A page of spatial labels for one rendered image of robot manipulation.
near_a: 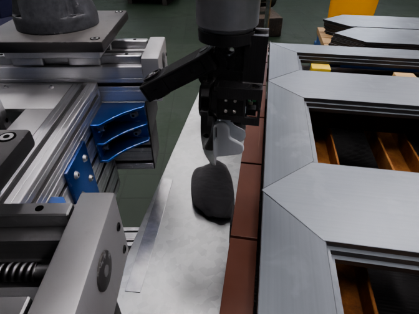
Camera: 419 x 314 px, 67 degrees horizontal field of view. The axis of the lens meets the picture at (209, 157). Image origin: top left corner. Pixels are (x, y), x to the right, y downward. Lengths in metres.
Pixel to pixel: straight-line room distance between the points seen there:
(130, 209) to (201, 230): 1.05
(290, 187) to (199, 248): 0.23
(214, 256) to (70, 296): 0.42
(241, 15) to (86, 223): 0.26
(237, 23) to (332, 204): 0.31
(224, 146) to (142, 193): 1.34
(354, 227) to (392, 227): 0.06
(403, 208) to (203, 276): 0.35
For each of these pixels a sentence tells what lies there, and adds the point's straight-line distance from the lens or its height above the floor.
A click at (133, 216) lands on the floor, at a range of 1.67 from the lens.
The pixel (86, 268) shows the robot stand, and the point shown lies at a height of 0.99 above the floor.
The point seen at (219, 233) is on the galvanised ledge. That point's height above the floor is 0.68.
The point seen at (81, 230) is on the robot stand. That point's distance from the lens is 0.30.
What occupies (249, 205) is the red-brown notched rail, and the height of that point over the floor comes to 0.83.
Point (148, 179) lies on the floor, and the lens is 1.86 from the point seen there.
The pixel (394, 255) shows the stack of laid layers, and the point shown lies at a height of 0.83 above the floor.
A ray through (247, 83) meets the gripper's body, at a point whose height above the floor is 1.04.
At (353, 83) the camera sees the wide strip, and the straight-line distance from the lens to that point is 0.96.
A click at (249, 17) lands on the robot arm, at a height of 1.12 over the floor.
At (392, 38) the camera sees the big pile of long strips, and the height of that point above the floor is 0.85.
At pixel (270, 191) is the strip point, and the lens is 0.53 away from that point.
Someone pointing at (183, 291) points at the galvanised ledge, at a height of 0.68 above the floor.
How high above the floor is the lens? 1.21
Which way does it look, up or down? 37 degrees down
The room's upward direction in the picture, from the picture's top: straight up
